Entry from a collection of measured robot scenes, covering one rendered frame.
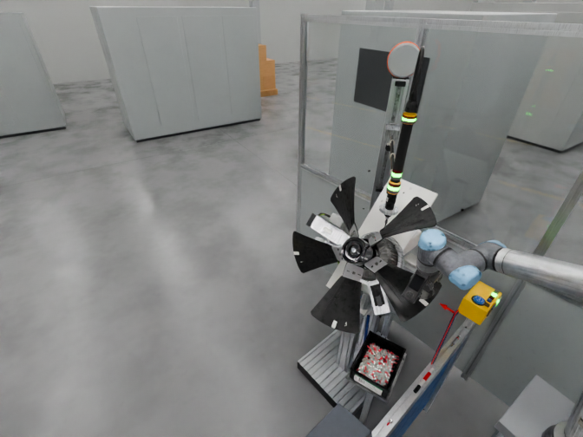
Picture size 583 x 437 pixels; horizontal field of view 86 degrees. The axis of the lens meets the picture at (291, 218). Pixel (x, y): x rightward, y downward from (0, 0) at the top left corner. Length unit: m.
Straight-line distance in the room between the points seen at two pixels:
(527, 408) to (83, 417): 2.32
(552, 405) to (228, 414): 1.66
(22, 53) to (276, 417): 7.06
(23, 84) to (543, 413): 7.87
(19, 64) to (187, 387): 6.52
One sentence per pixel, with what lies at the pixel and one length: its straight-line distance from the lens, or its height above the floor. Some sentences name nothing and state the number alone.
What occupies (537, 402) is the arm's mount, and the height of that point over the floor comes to 1.04.
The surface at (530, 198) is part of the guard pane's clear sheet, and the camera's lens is 1.82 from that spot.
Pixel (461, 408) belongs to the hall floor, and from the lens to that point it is 2.55.
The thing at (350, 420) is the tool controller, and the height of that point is 1.24.
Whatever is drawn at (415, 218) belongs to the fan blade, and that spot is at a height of 1.38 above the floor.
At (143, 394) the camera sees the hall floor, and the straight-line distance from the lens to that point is 2.52.
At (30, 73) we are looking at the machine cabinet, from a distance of 7.73.
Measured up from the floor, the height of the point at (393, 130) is 1.58.
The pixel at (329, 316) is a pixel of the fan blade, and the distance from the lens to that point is 1.45.
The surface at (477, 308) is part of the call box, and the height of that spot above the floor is 1.06.
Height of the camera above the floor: 2.10
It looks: 35 degrees down
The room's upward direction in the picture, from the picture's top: straight up
